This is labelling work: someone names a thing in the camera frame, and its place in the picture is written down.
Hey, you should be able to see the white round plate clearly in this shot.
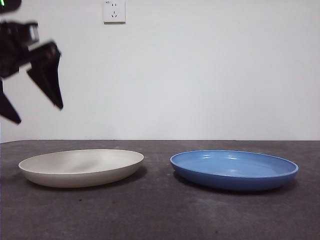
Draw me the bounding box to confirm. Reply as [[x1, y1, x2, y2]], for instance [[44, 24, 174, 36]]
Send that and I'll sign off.
[[18, 148, 145, 189]]

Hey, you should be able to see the blue round plate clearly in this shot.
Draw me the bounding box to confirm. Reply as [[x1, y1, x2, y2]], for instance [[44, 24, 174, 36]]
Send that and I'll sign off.
[[169, 149, 300, 192]]

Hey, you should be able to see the white wall socket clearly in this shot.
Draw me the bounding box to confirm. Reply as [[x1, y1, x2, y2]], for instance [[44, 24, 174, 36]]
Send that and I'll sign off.
[[103, 0, 126, 25]]

